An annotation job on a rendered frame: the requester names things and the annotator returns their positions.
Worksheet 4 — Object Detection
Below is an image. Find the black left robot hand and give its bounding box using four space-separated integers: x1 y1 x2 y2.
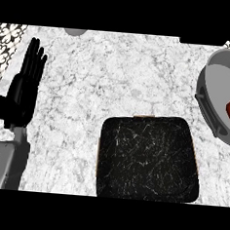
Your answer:
0 34 50 133

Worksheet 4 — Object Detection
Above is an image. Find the grey round object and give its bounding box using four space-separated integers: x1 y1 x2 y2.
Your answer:
62 27 89 39

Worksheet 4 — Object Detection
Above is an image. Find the black square tray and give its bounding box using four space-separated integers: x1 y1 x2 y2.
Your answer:
94 110 206 206

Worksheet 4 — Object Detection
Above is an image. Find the grey metal pot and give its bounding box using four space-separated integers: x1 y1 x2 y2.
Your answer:
191 46 230 148

